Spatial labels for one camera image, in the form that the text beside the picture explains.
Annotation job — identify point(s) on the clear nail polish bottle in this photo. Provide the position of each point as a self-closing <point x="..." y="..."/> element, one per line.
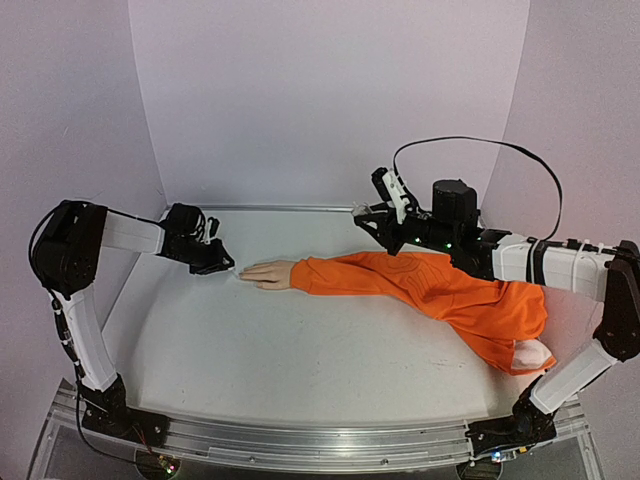
<point x="361" y="210"/>

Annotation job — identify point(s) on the aluminium front rail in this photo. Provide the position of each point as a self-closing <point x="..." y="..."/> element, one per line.
<point x="319" y="448"/>

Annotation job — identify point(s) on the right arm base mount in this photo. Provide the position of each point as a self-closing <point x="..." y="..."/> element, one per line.
<point x="526" y="426"/>

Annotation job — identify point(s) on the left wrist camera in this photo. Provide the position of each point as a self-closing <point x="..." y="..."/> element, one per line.
<point x="206" y="230"/>

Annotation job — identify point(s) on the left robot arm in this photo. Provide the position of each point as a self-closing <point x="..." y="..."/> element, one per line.
<point x="64" y="252"/>

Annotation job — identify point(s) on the aluminium back rail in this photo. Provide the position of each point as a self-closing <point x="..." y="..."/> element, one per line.
<point x="278" y="208"/>

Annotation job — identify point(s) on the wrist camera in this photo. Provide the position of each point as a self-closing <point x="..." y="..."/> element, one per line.
<point x="393" y="191"/>
<point x="206" y="230"/>

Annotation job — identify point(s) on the aluminium rail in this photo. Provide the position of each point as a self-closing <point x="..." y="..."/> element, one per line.
<point x="319" y="448"/>
<point x="278" y="208"/>

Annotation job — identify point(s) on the mannequin hand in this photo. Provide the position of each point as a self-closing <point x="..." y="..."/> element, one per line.
<point x="274" y="276"/>

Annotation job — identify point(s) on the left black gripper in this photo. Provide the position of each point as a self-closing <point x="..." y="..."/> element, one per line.
<point x="218" y="262"/>

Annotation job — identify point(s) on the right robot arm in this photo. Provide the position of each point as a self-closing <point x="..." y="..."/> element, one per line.
<point x="609" y="275"/>

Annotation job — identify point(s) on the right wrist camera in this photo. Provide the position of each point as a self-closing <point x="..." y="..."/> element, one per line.
<point x="393" y="191"/>

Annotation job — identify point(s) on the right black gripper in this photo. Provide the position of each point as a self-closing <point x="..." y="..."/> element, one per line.
<point x="393" y="228"/>

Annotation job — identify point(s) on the orange sweatshirt sleeve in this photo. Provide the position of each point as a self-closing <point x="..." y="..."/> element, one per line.
<point x="489" y="316"/>

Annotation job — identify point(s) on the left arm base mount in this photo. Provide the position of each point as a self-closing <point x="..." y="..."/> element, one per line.
<point x="107" y="413"/>

